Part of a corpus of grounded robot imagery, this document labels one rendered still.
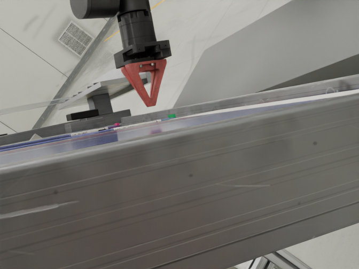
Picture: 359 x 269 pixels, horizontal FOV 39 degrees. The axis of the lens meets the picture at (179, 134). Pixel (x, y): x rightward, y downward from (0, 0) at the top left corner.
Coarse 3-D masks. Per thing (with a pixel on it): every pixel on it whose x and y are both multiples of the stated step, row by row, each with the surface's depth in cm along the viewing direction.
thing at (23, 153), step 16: (320, 96) 36; (336, 96) 30; (208, 112) 51; (224, 112) 40; (240, 112) 33; (256, 112) 28; (128, 128) 46; (144, 128) 36; (160, 128) 30; (176, 128) 26; (48, 144) 41; (64, 144) 33; (80, 144) 28; (96, 144) 24; (0, 160) 26; (16, 160) 23
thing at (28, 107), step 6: (42, 102) 120; (48, 102) 121; (54, 102) 122; (60, 102) 122; (6, 108) 117; (12, 108) 117; (18, 108) 118; (24, 108) 118; (30, 108) 119; (0, 114) 116
